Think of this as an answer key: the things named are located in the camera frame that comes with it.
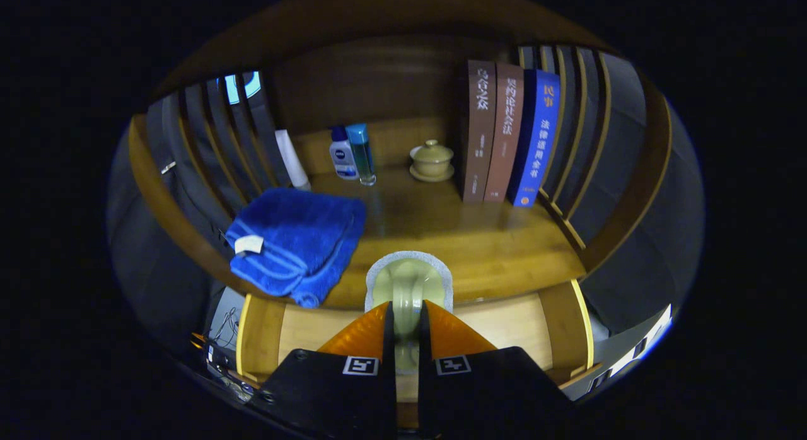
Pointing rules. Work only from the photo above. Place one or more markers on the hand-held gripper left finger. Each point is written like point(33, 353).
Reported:
point(388, 396)

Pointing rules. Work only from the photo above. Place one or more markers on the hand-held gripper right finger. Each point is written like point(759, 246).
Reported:
point(425, 396)

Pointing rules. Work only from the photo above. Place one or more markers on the brown wooden drawer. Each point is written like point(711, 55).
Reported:
point(302, 333)

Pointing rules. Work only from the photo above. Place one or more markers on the wooden countertop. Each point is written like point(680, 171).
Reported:
point(492, 251)

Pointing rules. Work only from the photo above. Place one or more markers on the brown wooden cabinet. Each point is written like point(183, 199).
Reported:
point(378, 81)

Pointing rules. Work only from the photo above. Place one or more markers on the black power strip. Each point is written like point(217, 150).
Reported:
point(227, 374)

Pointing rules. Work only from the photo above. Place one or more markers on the folded blue towel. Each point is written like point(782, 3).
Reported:
point(296, 232)

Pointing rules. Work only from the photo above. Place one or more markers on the beige lidded teacup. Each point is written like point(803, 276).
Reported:
point(432, 159)

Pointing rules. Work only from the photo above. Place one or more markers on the white bottle with blue cap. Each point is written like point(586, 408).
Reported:
point(342, 156)

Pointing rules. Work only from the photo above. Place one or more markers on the clear teal bottle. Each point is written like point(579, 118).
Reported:
point(362, 153)

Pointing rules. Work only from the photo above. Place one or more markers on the white tube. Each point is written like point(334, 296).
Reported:
point(292, 159)

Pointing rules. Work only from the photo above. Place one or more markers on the dark brown book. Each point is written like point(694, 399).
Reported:
point(477, 131)

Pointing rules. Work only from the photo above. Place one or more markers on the reddish brown book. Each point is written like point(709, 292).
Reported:
point(505, 131)

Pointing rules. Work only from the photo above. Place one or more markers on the blue book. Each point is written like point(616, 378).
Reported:
point(539, 137)

